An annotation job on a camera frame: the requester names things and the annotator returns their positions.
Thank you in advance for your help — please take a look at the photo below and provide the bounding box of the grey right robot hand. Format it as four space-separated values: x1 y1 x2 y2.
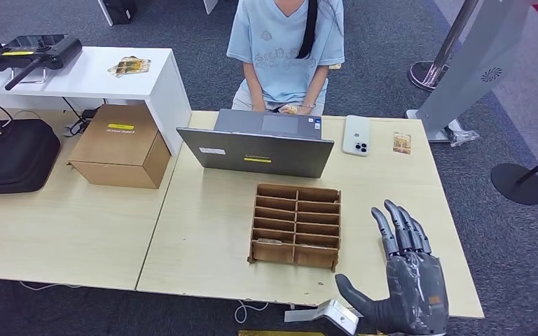
334 199 450 336

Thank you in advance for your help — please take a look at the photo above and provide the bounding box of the wooden card organizer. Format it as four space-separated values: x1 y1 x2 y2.
247 182 343 272

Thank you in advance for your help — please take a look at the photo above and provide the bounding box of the gold printed card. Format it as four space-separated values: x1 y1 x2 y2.
392 132 413 155

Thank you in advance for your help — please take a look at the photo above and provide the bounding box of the person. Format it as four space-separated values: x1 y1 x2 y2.
226 0 345 116

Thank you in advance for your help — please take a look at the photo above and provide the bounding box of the gold card stack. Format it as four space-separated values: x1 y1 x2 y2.
107 55 152 78

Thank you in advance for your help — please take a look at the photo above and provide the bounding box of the black stanchion base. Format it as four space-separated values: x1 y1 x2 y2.
490 143 538 207

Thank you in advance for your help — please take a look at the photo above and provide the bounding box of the clear plastic wrap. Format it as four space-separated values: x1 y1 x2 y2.
445 121 480 148

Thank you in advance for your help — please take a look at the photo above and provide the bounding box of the white smartphone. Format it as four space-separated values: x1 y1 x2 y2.
341 115 371 158

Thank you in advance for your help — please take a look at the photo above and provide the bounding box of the grey laptop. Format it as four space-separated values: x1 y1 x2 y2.
176 108 336 179

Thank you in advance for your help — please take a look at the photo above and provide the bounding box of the grey kiosk stand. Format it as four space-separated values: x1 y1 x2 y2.
406 0 532 144

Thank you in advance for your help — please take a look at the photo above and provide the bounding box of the cardboard box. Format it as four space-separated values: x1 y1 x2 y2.
67 104 172 190

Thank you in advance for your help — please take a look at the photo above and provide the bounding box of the white side table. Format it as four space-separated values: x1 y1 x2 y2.
0 42 193 156

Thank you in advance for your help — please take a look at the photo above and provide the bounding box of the black computer tower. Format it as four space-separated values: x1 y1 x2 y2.
102 0 137 25

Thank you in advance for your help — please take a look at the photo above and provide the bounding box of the black carry case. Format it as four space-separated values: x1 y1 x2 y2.
0 118 62 196

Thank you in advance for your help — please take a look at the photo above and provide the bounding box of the black remote controller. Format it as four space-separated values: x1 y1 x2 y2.
0 34 83 91

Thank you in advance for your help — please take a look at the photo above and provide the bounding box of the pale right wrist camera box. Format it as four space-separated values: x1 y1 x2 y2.
317 299 360 336

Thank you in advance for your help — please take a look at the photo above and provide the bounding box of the white under-desk bracket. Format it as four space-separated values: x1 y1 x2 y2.
284 308 326 323

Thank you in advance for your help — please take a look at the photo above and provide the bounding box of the white looped cable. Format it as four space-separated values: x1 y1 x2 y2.
234 299 270 325

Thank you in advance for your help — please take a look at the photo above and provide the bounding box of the chrome stanchion post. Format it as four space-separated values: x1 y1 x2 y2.
408 0 478 92

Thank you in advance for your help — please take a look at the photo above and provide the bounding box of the white desk frame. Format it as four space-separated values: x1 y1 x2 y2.
97 0 219 27

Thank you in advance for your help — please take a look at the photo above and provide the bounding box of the white floor cable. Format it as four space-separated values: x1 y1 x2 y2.
0 277 84 292

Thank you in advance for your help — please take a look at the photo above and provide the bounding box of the black power adapter cable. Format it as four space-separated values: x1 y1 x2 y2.
62 97 100 138

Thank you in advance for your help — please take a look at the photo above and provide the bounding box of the wire controller stand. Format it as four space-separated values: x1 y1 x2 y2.
11 66 47 85

